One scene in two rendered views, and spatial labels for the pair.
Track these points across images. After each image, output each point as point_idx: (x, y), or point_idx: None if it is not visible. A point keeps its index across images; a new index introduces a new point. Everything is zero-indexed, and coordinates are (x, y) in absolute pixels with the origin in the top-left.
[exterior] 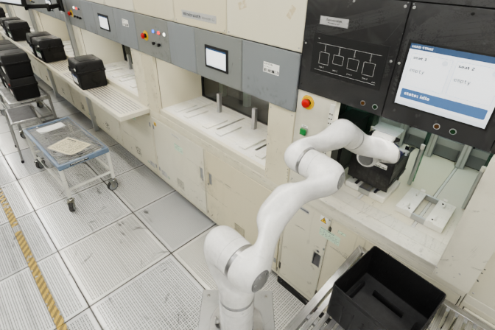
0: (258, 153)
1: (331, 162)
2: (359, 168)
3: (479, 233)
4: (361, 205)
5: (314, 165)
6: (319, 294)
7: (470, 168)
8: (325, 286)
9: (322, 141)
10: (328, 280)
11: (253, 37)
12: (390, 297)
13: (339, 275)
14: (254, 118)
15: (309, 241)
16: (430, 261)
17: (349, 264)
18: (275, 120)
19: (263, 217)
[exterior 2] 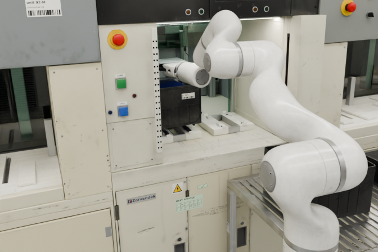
0: (20, 181)
1: (265, 40)
2: (168, 112)
3: (310, 81)
4: (194, 147)
5: (259, 48)
6: (278, 223)
7: None
8: (270, 216)
9: (234, 30)
10: (262, 211)
11: None
12: None
13: (259, 202)
14: None
15: (165, 238)
16: (280, 142)
17: (247, 192)
18: (68, 90)
19: (295, 106)
